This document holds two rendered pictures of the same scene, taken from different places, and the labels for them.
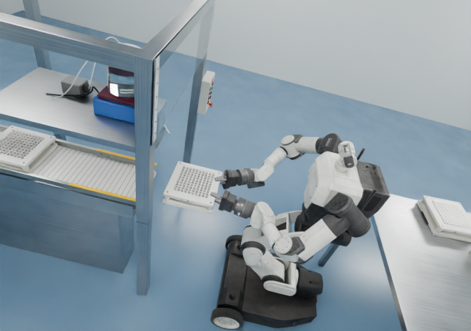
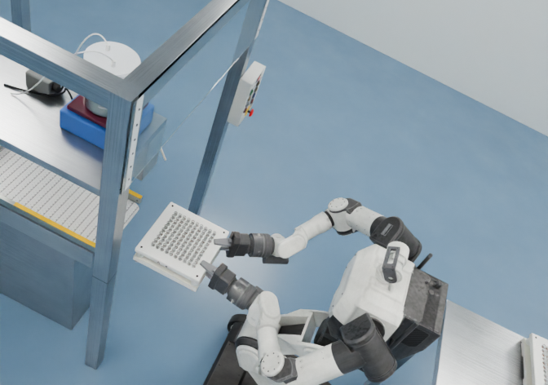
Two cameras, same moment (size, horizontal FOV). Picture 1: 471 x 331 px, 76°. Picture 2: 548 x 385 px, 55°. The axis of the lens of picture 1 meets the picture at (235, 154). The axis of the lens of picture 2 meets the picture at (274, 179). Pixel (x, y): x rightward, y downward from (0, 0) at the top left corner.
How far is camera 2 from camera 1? 45 cm
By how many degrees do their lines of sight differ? 7
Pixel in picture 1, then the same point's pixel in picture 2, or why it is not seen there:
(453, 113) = not seen: outside the picture
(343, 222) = (355, 358)
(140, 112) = (111, 154)
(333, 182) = (364, 297)
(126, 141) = (91, 179)
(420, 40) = not seen: outside the picture
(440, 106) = not seen: outside the picture
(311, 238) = (308, 366)
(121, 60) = (94, 92)
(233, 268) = (226, 363)
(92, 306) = (20, 366)
